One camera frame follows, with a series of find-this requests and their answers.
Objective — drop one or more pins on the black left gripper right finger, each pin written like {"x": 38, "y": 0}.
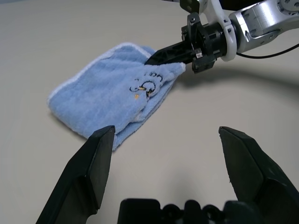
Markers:
{"x": 252, "y": 168}

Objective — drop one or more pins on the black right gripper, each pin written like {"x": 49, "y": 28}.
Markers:
{"x": 208, "y": 44}

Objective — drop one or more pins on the light blue towel white trim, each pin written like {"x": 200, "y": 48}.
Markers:
{"x": 98, "y": 100}

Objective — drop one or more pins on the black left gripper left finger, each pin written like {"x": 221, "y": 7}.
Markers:
{"x": 81, "y": 175}

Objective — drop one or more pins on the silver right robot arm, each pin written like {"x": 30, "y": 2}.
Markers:
{"x": 261, "y": 21}

